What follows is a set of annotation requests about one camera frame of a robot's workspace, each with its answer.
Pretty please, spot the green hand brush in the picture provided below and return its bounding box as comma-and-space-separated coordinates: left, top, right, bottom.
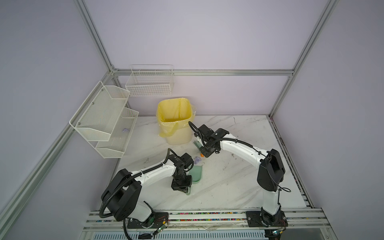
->
194, 141, 201, 149

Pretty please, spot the white wire wall basket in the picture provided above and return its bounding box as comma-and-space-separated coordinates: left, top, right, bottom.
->
125, 65, 174, 97

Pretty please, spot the yellow bin liner bag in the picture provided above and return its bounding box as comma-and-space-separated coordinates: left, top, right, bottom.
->
156, 98, 196, 138

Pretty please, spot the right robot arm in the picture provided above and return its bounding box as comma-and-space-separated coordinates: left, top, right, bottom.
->
188, 121, 292, 228

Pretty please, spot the lower white mesh shelf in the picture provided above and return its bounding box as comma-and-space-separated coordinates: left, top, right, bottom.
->
96, 108, 139, 159

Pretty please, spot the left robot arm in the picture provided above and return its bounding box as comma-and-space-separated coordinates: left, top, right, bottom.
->
99, 149, 194, 229

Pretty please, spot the cream trash bin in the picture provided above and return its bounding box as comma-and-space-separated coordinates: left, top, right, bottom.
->
156, 97, 195, 145

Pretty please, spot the purple scrap far left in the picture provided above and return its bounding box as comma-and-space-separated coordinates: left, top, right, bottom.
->
194, 157, 202, 166

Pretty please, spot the white mesh shelf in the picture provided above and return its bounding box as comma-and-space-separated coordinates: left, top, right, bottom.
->
69, 82, 130, 142
96, 108, 139, 159

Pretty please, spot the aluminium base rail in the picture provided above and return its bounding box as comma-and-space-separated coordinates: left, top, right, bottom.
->
79, 207, 337, 240

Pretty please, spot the upper white mesh shelf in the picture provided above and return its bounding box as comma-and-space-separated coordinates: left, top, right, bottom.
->
69, 82, 130, 142

